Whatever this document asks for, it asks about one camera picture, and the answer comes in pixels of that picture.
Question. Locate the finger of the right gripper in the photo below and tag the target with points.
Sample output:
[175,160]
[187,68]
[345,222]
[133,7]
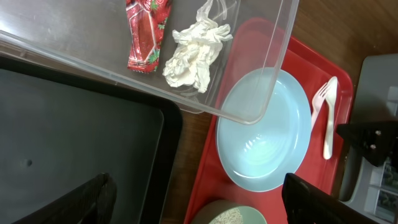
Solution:
[375,141]

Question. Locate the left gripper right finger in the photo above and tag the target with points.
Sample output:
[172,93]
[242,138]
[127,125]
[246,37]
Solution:
[304,203]

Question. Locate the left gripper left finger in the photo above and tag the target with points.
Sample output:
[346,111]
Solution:
[92,202]

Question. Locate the white plastic spoon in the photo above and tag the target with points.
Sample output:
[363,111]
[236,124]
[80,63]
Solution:
[330,100]

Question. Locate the white napkin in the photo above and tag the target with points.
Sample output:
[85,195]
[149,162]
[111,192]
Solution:
[198,47]

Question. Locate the red snack wrapper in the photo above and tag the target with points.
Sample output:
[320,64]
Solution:
[147,20]

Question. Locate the white plastic fork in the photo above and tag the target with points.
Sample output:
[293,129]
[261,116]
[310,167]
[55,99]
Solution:
[318,100]

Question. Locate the grey dishwasher rack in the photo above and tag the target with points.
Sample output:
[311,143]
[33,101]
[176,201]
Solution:
[369,183]

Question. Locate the green bowl with rice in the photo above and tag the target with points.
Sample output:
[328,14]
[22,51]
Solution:
[226,212]

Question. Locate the black plastic tray bin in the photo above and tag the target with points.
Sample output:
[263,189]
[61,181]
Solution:
[59,131]

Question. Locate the light blue plate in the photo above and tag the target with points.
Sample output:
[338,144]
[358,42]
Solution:
[257,157]

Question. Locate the clear plastic bin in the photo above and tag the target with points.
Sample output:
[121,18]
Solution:
[94,36]

